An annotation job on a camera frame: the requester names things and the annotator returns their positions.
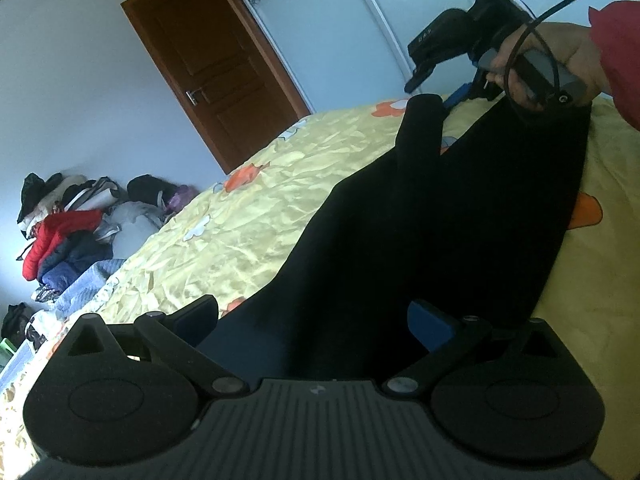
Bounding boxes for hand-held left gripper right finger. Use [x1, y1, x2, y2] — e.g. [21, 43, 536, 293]
[381, 300, 571, 402]

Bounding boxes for black bag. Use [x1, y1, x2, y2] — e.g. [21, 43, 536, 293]
[127, 174, 174, 207]

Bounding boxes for person's right hand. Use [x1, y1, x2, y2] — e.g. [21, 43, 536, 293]
[487, 21, 609, 108]

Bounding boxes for person's red-sleeved right forearm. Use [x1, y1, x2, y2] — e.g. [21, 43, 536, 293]
[587, 0, 640, 132]

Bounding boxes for dark bag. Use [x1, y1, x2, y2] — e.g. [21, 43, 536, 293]
[1, 302, 34, 347]

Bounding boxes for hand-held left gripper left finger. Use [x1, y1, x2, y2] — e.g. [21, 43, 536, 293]
[60, 295, 250, 403]

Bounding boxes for purple cloth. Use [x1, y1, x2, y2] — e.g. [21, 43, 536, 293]
[167, 184, 199, 212]

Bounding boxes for navy blue jacket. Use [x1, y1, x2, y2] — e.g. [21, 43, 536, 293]
[39, 232, 114, 287]

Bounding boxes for black garment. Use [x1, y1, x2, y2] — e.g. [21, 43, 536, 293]
[17, 172, 64, 224]

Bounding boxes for yellow floral bed sheet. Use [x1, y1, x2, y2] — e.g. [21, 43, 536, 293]
[0, 92, 640, 480]

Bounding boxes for grey white bundle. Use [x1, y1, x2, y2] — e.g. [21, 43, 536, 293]
[102, 201, 167, 257]

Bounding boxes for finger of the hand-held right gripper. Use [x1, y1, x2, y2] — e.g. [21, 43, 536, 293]
[442, 82, 497, 110]
[404, 60, 442, 94]

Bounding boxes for brown wooden door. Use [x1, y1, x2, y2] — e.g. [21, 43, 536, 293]
[121, 0, 312, 174]

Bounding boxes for light blue quilt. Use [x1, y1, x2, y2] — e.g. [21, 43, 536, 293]
[54, 258, 127, 317]

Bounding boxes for black pants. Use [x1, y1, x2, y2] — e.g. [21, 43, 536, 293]
[197, 92, 594, 386]

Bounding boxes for red jacket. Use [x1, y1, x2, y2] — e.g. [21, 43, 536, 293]
[22, 209, 104, 282]

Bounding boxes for white wardrobe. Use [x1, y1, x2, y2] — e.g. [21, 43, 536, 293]
[219, 0, 506, 113]

